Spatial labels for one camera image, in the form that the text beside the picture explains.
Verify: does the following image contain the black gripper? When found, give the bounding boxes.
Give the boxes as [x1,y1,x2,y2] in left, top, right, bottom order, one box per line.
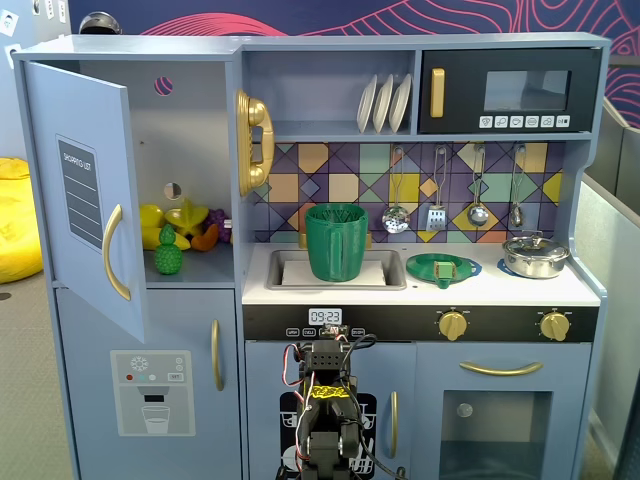
[313,334,352,354]

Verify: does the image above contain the green toy pineapple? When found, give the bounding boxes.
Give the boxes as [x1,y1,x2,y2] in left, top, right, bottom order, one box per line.
[153,223,184,276]

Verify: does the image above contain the blue shopping list cabinet door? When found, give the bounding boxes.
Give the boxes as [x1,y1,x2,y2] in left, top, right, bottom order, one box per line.
[22,60,147,345]

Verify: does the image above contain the blue dishwasher door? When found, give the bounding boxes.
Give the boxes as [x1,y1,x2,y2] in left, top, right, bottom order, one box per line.
[244,341,417,480]

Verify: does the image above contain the grey toy sink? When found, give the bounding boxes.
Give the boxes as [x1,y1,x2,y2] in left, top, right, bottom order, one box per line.
[264,248,409,291]

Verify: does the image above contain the green plastic pitcher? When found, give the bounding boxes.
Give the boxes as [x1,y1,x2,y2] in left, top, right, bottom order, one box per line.
[304,202,370,282]

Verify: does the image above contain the blue oven door with window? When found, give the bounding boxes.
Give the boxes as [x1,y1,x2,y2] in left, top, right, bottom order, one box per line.
[414,342,594,480]

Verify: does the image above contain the gold stove knob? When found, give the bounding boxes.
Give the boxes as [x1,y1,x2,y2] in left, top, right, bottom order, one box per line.
[438,309,470,342]
[538,310,570,343]

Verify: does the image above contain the steel toy skimmer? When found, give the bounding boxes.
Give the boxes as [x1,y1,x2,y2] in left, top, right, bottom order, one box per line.
[382,145,411,234]

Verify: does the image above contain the orange toy fruit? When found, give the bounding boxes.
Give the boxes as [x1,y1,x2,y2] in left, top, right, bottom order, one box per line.
[191,223,221,252]

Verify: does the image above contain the steel toy slotted spatula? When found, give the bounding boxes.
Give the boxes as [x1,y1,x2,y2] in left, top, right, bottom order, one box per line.
[426,145,448,233]

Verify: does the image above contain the purple toy grapes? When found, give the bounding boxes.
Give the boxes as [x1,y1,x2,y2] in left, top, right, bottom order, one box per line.
[207,208,231,236]

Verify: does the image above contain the yellow toy starfruit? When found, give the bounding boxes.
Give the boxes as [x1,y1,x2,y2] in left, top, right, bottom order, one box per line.
[164,198,210,239]

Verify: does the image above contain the steel toy ladle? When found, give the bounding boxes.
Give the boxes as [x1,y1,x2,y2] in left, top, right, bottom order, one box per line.
[467,144,489,226]

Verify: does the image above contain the yellow toy banana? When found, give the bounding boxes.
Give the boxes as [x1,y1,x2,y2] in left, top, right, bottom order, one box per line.
[141,227,193,251]

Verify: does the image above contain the steel toy pot with lid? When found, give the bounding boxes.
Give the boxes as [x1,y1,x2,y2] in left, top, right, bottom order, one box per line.
[501,230,571,280]

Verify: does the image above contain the yellow toy lemon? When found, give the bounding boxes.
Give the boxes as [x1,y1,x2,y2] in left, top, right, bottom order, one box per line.
[139,203,166,230]

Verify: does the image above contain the steel toy spoon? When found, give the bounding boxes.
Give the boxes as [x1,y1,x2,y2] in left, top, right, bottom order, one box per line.
[509,144,527,228]

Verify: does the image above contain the blue freezer door with dispenser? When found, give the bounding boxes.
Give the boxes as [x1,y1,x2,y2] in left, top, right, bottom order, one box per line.
[53,287,244,480]

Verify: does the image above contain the white toy plate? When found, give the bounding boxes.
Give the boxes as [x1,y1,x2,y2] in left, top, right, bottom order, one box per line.
[372,74,396,134]
[356,74,380,134]
[388,73,413,133]

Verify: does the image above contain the gold toy telephone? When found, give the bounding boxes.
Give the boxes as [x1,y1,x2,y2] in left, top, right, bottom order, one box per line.
[235,88,276,198]

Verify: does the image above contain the black toy microwave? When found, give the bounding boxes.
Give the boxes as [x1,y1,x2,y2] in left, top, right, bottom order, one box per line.
[417,48,603,135]

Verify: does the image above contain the blue wooden toy kitchen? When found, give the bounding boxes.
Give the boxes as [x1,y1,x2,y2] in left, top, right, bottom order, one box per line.
[10,32,612,480]

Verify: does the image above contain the yellow bean bag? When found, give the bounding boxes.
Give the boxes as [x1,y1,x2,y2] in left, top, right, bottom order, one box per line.
[0,157,45,285]

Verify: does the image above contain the grey desk partition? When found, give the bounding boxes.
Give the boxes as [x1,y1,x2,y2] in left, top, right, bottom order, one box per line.
[582,94,640,480]

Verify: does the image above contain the black helmet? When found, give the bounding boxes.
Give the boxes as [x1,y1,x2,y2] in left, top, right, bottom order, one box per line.
[78,10,123,36]

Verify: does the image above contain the yellow black cable tag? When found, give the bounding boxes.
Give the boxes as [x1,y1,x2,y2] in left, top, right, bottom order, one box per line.
[308,384,350,401]

